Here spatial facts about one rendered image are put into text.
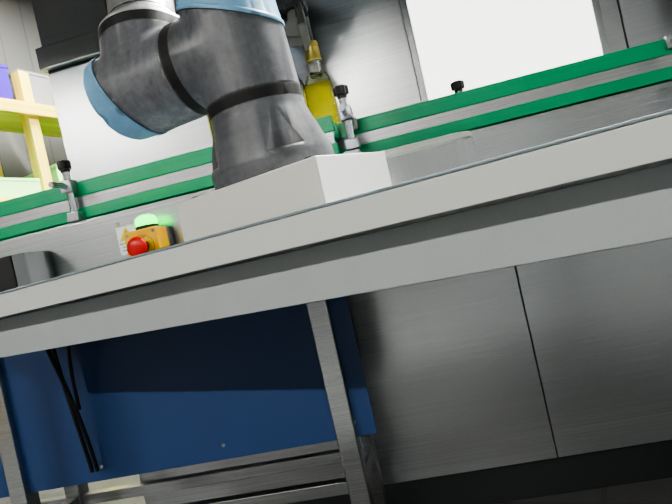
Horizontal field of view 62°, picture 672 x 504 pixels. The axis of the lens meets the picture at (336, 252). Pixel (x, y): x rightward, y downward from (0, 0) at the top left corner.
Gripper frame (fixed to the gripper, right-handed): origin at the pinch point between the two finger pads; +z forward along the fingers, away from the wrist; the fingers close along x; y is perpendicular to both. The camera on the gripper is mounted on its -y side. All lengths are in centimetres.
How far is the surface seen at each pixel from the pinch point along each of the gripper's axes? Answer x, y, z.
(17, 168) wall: -221, 246, -58
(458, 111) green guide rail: 3.1, -27.6, 22.6
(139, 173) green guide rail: 14.2, 38.9, 20.5
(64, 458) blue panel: 15, 70, 76
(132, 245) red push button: 26, 37, 36
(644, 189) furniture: 73, -34, 46
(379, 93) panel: -12.4, -12.0, 10.8
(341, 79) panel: -12.3, -3.9, 5.1
